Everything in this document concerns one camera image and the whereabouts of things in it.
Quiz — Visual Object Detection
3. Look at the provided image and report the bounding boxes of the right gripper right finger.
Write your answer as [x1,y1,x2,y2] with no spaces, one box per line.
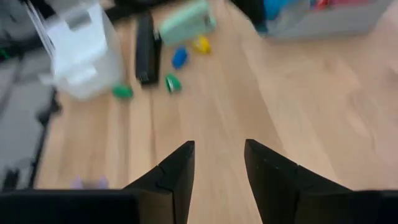
[244,139,355,224]

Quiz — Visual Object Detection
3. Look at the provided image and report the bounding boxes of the yellow mini stapler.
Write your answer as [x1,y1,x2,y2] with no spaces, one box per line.
[192,35,212,55]

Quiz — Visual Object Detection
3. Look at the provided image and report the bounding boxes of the green mini stapler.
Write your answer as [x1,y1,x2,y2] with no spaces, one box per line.
[164,73,182,93]
[111,83,134,100]

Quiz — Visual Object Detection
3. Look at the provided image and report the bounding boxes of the light blue tape roll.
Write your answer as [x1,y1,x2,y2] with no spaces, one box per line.
[263,0,292,22]

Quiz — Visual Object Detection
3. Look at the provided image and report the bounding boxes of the white plastic tray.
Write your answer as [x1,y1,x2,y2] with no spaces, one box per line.
[26,0,124,100]

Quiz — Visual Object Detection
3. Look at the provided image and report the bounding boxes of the blue mini stapler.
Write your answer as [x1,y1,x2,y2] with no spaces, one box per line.
[171,45,190,70]

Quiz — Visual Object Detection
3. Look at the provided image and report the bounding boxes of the mint green stapler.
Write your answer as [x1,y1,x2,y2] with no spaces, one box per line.
[159,0,217,47]

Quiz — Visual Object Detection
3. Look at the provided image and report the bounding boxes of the light grey plastic bin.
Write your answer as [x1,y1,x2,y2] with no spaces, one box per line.
[254,0,394,42]

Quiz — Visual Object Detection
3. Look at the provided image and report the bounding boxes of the black stapler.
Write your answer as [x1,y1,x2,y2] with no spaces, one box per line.
[135,12,162,85]

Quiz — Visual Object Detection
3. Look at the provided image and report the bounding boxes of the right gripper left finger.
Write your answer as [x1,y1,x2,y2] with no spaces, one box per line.
[124,140,196,224]

